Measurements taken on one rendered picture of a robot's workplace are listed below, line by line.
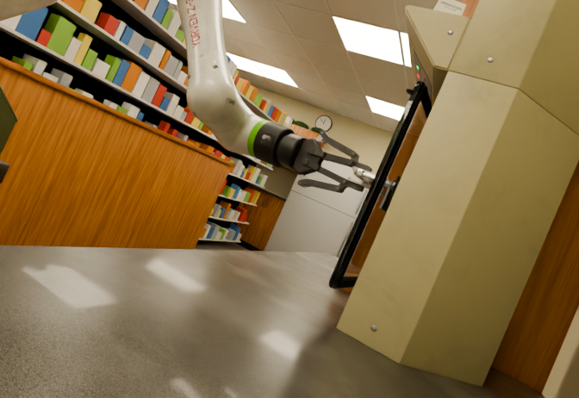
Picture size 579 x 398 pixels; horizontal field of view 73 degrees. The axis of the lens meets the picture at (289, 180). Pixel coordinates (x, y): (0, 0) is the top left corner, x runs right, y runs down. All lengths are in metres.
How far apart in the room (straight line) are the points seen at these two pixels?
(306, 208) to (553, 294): 4.98
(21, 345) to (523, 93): 0.71
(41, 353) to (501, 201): 0.64
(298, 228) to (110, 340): 5.52
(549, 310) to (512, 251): 0.32
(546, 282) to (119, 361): 0.91
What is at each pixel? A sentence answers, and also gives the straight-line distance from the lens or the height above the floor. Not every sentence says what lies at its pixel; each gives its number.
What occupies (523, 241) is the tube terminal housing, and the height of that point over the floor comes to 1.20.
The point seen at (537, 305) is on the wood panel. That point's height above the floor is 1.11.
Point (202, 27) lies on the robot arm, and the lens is 0.97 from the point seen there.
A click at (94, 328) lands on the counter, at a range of 0.40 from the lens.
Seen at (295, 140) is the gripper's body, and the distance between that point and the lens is 0.85.
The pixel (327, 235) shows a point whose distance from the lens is 5.73.
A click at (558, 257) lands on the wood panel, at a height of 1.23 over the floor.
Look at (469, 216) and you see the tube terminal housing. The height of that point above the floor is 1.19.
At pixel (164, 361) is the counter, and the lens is 0.38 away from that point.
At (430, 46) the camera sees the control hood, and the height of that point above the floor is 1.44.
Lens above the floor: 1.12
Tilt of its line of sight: 1 degrees up
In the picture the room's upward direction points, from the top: 24 degrees clockwise
